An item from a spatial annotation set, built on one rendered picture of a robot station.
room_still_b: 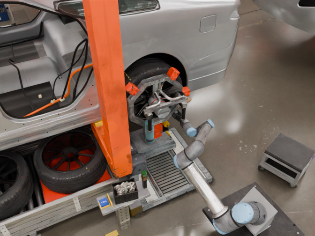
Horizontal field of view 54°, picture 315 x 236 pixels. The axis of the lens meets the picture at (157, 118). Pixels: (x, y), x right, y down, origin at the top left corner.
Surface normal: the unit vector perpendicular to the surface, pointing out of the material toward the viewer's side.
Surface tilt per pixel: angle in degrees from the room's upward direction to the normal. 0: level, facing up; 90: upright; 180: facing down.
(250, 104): 0
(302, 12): 90
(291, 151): 0
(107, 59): 90
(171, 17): 80
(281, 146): 0
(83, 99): 90
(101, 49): 90
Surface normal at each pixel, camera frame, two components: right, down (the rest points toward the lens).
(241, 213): -0.58, -0.28
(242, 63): 0.00, -0.73
